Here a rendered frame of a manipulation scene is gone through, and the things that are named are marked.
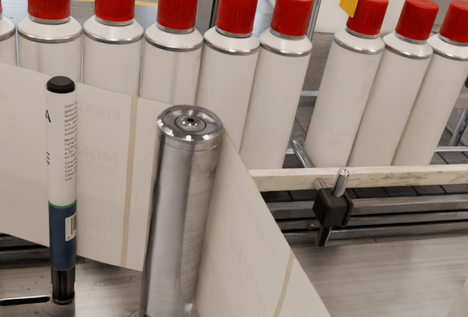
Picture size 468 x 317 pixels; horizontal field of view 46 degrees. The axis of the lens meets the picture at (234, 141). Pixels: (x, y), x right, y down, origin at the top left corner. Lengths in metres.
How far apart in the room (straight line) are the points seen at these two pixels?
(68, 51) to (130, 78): 0.06
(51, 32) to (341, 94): 0.28
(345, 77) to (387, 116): 0.07
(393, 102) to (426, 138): 0.07
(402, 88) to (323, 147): 0.10
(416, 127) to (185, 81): 0.27
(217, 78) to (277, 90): 0.06
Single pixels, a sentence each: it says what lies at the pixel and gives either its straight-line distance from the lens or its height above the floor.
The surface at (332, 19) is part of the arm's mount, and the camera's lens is 1.22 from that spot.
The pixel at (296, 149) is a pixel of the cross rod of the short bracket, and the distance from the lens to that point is 0.61.
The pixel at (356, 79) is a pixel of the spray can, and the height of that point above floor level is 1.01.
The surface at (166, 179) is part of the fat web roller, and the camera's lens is 0.31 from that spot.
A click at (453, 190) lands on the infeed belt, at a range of 0.69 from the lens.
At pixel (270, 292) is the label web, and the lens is 0.28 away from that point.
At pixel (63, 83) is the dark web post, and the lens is 0.34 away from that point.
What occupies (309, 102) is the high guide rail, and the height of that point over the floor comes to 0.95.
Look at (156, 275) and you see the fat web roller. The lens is 0.37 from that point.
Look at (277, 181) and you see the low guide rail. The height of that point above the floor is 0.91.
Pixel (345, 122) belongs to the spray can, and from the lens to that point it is 0.58.
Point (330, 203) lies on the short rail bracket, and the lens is 0.52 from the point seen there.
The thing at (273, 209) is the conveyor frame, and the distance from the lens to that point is 0.56.
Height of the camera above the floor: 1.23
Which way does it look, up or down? 32 degrees down
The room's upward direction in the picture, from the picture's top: 11 degrees clockwise
